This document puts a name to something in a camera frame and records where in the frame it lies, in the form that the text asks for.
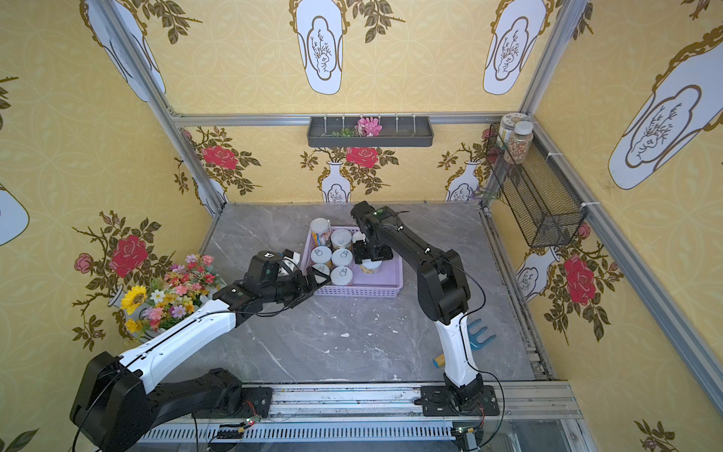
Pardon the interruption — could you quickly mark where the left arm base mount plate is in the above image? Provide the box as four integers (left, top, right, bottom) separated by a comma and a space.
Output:
195, 386, 273, 419

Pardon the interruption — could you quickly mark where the pink flower on shelf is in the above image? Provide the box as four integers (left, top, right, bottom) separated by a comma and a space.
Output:
355, 117, 383, 137

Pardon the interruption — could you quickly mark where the black wire mesh basket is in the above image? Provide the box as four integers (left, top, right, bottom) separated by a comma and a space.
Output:
480, 124, 587, 248

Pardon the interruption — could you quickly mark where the artificial flower bouquet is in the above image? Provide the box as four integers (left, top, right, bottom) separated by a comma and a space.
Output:
120, 254, 222, 337

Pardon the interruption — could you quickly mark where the pink purple label can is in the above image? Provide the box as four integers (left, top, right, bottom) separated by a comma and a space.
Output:
331, 266, 353, 286

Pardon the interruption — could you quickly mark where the spice jar behind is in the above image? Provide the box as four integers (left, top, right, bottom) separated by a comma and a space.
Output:
497, 112, 529, 146

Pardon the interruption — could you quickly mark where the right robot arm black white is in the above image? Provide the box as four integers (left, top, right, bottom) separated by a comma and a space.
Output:
350, 202, 500, 415

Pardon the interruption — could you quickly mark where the dark grey wall shelf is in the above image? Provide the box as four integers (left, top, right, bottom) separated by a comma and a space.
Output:
307, 114, 435, 148

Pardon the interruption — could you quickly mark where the yellow peach can white lid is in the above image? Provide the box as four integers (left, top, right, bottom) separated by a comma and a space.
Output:
331, 228, 353, 250

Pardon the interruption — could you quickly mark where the tall colourful mixed-food can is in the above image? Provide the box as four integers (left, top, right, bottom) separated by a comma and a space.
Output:
310, 218, 333, 248

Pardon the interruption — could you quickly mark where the small yellow label can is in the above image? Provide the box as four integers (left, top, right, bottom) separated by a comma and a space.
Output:
310, 246, 333, 266

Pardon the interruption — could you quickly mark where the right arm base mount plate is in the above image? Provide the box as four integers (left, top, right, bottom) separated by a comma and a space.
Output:
413, 385, 501, 417

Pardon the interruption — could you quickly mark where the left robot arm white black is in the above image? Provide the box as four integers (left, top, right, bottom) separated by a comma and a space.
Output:
70, 252, 331, 451

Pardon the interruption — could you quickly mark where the lilac perforated plastic basket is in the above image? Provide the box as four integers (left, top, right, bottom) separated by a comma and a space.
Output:
300, 232, 404, 299

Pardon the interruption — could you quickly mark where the spice jar white lid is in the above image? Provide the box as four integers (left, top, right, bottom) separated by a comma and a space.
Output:
504, 121, 534, 164

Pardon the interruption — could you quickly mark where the teal garden fork yellow handle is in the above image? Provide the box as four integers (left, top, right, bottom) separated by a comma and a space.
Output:
467, 318, 497, 350

